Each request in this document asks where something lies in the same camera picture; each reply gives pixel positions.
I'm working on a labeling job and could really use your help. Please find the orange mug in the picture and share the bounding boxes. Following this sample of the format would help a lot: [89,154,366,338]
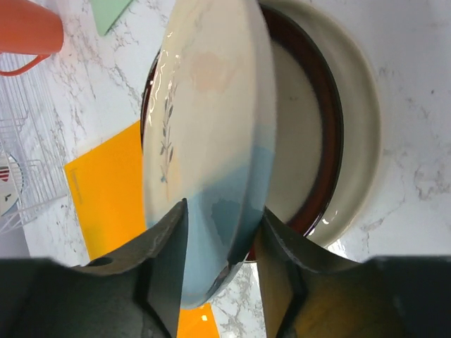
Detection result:
[1,0,63,77]

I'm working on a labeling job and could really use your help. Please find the brown rimmed plate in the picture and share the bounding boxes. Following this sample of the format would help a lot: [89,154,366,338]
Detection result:
[142,1,344,266]

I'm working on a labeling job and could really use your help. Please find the cream leaf pattern plate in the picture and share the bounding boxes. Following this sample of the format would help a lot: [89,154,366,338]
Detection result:
[143,1,276,308]

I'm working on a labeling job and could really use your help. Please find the watermelon pattern plate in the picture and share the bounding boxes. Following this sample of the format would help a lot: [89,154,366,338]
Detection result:
[1,151,25,216]

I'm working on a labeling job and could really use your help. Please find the green cream branch plate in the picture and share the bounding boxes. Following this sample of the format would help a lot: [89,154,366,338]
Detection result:
[261,1,381,246]

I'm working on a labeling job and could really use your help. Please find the white wire dish rack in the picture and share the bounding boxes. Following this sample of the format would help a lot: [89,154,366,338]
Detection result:
[1,65,68,234]

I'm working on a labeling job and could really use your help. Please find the orange plastic folder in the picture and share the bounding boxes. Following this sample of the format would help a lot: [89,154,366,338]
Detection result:
[65,123,218,337]

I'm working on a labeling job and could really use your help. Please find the green clipboard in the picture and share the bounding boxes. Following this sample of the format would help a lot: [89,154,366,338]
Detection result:
[90,0,132,37]

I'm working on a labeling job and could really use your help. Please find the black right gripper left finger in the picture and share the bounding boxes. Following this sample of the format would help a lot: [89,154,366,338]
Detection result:
[1,200,188,337]

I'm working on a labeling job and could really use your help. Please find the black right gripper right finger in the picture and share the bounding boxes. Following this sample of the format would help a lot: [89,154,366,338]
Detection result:
[254,211,450,337]

